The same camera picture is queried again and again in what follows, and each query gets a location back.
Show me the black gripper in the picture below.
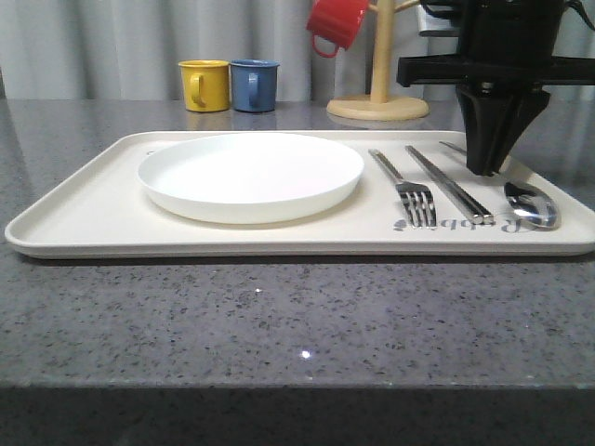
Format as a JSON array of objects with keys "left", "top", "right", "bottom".
[{"left": 396, "top": 1, "right": 594, "bottom": 176}]

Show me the silver metal spoon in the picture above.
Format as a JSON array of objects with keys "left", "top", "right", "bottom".
[{"left": 503, "top": 179, "right": 561, "bottom": 230}]

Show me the silver metal fork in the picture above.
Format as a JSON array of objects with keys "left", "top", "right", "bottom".
[{"left": 368, "top": 149, "right": 437, "bottom": 228}]

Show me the white round plate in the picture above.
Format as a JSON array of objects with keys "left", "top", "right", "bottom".
[{"left": 138, "top": 132, "right": 364, "bottom": 224}]

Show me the wooden mug tree stand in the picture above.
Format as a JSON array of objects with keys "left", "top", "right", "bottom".
[{"left": 326, "top": 0, "right": 430, "bottom": 122}]

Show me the red enamel mug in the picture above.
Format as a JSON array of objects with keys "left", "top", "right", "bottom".
[{"left": 306, "top": 0, "right": 369, "bottom": 59}]

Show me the blue enamel mug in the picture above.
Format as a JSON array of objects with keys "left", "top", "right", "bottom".
[{"left": 230, "top": 59, "right": 280, "bottom": 112}]

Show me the yellow enamel mug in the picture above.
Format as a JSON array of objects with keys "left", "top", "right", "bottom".
[{"left": 178, "top": 59, "right": 231, "bottom": 112}]

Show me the cream rectangular serving tray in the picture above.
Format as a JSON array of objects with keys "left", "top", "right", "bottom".
[{"left": 6, "top": 130, "right": 594, "bottom": 259}]

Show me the grey pleated curtain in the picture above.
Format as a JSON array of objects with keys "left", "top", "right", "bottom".
[{"left": 0, "top": 0, "right": 595, "bottom": 102}]

